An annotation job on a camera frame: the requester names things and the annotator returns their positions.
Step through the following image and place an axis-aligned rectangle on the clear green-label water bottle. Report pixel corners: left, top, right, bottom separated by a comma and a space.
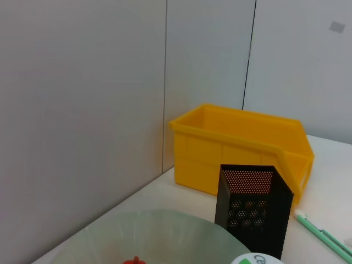
230, 252, 285, 264

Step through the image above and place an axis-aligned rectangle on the green utility knife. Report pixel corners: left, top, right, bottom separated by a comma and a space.
294, 209, 352, 262

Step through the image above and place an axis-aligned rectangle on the green glass fruit plate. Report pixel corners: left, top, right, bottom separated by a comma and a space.
31, 209, 253, 264

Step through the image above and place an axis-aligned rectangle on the black mesh pen holder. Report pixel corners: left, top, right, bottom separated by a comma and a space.
214, 163, 295, 261

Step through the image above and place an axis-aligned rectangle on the yellow plastic storage bin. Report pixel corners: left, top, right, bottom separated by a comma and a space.
168, 103, 315, 210

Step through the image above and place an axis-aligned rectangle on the grey wall sticker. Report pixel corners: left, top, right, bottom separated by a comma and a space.
329, 20, 347, 34

